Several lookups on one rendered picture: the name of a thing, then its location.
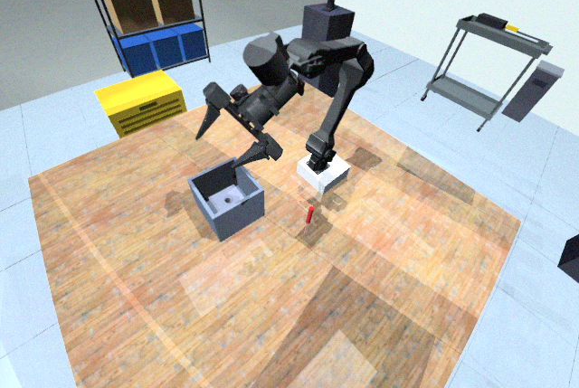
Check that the pale blue square plate with hole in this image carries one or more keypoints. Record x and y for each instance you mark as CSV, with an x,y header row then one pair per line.
x,y
225,198

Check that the red peg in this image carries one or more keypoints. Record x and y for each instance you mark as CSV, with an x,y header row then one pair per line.
x,y
310,212

